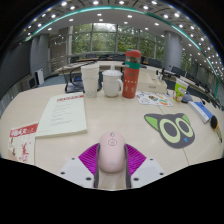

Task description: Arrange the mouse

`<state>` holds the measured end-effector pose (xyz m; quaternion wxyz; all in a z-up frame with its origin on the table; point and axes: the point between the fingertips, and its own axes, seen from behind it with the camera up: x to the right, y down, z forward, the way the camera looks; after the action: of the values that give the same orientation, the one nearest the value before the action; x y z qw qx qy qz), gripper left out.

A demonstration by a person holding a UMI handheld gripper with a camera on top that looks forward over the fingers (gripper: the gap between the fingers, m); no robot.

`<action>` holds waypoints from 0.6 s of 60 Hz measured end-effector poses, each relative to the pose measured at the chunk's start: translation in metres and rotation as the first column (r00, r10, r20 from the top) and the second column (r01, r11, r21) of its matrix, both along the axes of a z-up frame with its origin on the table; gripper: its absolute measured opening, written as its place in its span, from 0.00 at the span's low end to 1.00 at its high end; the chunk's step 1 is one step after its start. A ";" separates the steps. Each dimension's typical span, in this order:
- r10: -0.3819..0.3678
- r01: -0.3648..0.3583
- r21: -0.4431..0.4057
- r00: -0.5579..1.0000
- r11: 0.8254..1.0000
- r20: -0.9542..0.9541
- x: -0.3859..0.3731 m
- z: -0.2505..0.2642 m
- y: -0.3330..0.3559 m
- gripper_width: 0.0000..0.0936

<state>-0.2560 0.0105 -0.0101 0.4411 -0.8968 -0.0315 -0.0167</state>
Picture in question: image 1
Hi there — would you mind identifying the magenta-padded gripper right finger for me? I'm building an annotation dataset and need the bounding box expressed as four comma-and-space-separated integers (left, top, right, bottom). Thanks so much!
124, 143, 167, 190

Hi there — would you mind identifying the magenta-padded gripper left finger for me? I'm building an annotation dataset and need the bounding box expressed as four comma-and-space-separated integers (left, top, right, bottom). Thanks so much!
58, 142, 101, 190

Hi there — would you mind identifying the pink computer mouse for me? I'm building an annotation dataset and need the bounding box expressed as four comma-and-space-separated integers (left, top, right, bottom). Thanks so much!
97, 130, 128, 174

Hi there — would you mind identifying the cat-shaped mouse pad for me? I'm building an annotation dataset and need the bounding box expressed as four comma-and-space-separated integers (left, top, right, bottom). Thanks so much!
143, 112, 196, 150

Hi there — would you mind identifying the cream printed booklet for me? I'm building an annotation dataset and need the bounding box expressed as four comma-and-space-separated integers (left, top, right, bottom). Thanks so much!
34, 93, 89, 139

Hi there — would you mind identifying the red and white flyer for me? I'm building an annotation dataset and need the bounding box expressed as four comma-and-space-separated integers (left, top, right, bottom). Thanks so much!
7, 121, 39, 165

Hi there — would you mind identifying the colourful sticker sheet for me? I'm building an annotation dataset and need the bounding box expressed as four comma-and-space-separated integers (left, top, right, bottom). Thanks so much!
135, 90, 174, 108

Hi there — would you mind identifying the blue and white book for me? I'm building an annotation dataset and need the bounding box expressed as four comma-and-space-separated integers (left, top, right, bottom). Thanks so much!
187, 100, 214, 124

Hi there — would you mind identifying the black handheld microphone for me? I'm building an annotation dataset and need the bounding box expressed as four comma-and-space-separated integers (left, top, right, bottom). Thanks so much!
209, 114, 224, 144

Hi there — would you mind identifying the grey gooseneck desk microphone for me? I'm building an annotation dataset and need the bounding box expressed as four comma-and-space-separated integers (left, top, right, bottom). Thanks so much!
181, 93, 194, 104

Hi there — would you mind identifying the cream cardboard box tray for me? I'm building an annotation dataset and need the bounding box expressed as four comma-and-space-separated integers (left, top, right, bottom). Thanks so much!
138, 69, 168, 94

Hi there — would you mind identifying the green-print paper cup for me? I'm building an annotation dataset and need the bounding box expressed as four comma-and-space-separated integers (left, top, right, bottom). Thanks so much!
172, 78, 189, 103

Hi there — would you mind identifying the stack of white paper cups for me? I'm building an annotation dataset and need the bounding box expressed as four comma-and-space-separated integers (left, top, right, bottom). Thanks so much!
80, 63, 100, 99

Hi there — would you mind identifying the black gooseneck desk microphone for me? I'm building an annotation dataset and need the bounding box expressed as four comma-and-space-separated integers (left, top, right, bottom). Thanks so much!
64, 60, 103, 94

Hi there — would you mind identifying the red thermos bottle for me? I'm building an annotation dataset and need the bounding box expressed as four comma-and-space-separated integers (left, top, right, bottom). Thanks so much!
121, 49, 142, 100

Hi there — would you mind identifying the white lidded mug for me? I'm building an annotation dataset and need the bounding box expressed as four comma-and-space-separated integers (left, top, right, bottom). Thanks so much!
101, 69, 124, 98

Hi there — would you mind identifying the white floor appliance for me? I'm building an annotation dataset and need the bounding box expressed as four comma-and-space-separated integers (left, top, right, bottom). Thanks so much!
34, 68, 45, 86

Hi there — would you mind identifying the group of dark office chairs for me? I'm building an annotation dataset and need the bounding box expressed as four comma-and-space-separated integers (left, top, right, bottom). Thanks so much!
69, 53, 214, 98

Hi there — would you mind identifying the group of ceiling lights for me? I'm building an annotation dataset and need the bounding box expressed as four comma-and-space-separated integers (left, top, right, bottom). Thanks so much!
19, 0, 224, 79

